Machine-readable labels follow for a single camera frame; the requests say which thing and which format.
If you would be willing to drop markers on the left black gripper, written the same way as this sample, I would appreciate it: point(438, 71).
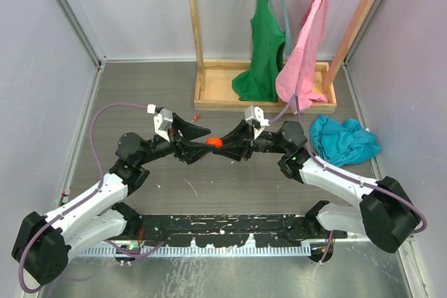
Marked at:
point(185, 150)

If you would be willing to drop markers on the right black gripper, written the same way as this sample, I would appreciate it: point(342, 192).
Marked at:
point(242, 132)

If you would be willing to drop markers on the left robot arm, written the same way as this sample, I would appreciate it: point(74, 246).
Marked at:
point(46, 243)

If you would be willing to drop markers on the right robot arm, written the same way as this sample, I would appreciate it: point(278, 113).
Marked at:
point(380, 210)

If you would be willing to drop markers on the green shirt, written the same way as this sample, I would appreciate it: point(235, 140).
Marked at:
point(258, 83)

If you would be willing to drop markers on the wooden clothes rack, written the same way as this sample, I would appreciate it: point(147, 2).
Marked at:
point(213, 90)

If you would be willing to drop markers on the pink shirt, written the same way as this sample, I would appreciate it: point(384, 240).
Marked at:
point(297, 75)

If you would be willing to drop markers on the teal cloth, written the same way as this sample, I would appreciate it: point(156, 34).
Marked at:
point(346, 143)

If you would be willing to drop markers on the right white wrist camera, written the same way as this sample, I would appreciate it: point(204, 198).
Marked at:
point(255, 117)

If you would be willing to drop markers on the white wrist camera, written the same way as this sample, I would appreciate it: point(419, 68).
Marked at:
point(255, 117)
point(163, 121)

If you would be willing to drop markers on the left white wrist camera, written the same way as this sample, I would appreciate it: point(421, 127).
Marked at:
point(163, 121)

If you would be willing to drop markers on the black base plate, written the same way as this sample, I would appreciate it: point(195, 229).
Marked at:
point(223, 231)

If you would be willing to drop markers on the white slotted cable duct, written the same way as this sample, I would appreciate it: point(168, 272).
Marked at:
point(193, 251)

